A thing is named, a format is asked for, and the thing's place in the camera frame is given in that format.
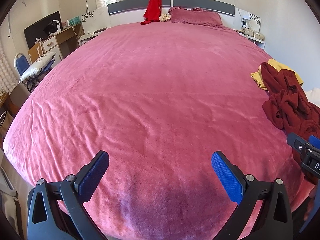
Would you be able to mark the pink plush bed blanket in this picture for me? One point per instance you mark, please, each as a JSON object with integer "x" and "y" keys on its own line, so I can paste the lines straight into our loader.
{"x": 150, "y": 92}

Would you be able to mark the teal box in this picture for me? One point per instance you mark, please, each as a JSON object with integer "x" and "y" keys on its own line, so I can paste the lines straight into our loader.
{"x": 75, "y": 22}

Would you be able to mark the blue chair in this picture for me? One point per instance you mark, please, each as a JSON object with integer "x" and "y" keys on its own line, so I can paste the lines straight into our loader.
{"x": 21, "y": 63}

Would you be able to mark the bright red garment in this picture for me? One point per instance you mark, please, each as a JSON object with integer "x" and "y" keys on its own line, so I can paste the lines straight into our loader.
{"x": 153, "y": 7}

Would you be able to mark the grey bed headboard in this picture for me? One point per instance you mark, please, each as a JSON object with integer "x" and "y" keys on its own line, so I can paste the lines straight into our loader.
{"x": 200, "y": 2}

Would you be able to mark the black steering wheel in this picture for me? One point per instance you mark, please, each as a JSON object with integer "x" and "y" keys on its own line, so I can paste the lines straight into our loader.
{"x": 32, "y": 85}

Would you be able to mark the silver pillow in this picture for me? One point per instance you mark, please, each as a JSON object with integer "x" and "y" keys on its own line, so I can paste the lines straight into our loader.
{"x": 37, "y": 66}

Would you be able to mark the wooden desk with drawers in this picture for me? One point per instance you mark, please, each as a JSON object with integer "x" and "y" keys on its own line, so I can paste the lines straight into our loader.
{"x": 67, "y": 37}

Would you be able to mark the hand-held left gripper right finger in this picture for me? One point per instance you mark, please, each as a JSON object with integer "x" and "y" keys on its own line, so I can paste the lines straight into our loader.
{"x": 226, "y": 177}

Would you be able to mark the white headset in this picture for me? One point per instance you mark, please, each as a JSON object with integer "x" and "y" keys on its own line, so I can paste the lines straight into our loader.
{"x": 53, "y": 26}

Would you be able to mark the pink pillow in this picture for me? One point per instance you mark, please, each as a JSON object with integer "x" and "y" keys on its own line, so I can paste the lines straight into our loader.
{"x": 195, "y": 17}

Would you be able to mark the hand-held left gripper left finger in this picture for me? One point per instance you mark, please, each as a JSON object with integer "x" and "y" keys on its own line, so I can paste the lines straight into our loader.
{"x": 93, "y": 176}

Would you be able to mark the patterned side window curtain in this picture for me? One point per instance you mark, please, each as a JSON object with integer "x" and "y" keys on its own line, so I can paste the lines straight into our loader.
{"x": 6, "y": 72}

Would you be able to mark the black flat screen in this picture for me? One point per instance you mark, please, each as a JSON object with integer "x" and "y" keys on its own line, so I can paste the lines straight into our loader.
{"x": 35, "y": 32}

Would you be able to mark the small beige plush item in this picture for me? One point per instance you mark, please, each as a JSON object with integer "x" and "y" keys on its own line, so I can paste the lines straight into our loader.
{"x": 165, "y": 17}

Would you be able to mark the white cloth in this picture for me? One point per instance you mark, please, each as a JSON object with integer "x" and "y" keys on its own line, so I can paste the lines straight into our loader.
{"x": 313, "y": 95}

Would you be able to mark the white bedside table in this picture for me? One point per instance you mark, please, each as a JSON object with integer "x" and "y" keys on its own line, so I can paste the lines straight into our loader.
{"x": 252, "y": 17}
{"x": 92, "y": 20}

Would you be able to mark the maroon garment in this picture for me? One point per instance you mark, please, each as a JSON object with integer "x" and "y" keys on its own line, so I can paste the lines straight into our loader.
{"x": 287, "y": 105}

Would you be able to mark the yellow garment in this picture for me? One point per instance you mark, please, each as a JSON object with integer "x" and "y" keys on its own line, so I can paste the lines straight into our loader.
{"x": 257, "y": 77}

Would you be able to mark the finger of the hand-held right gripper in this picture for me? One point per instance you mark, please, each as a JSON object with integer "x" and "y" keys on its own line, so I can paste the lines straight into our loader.
{"x": 297, "y": 142}
{"x": 315, "y": 142}

